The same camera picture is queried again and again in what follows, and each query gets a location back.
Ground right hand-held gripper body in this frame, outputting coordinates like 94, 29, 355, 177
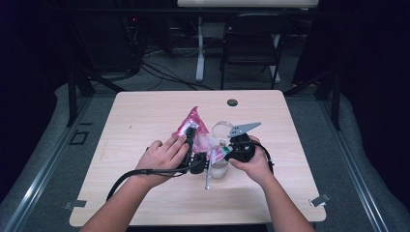
227, 121, 262, 163

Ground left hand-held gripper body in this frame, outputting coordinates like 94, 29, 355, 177
182, 149, 215, 191

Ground clear glass jar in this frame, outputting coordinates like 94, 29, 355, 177
207, 121, 235, 180

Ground pink white plastic bag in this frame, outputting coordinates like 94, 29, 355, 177
171, 105, 233, 165

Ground person's right hand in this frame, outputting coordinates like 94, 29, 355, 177
229, 134, 275, 187

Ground person's left hand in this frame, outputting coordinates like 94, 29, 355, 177
134, 134, 190, 188

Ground grey metal clip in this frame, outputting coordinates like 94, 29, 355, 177
63, 199, 87, 211
308, 192, 332, 207

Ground black metal stand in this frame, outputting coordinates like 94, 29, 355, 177
283, 69, 342, 131
66, 64, 127, 128

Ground black folding chair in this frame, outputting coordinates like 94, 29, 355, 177
220, 13, 293, 91

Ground black equipment rack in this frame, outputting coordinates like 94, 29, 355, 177
76, 9, 143, 75

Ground white desk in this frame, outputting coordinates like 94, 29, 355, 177
177, 0, 318, 83

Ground right hand-held gripper black cable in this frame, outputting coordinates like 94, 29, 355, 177
254, 141, 276, 175

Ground black floor cables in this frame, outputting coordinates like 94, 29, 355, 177
139, 61, 214, 91

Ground aluminium floor rail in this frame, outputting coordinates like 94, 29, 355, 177
0, 96, 93, 232
317, 98, 390, 232

